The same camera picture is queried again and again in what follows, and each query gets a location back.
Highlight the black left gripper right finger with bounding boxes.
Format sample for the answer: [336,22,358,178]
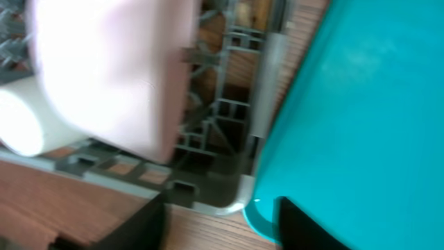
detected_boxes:
[275,197,350,250]

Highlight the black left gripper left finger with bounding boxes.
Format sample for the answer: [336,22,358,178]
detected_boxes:
[48,194,167,250]

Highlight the white cup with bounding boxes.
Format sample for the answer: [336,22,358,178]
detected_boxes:
[1,77,88,157]

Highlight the small pink-white plate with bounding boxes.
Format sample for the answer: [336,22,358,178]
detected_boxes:
[26,0,200,163]

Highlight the teal serving tray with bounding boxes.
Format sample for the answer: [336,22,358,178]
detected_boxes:
[244,0,443,249]

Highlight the grey dish rack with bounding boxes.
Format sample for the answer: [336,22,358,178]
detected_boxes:
[1,0,293,216]

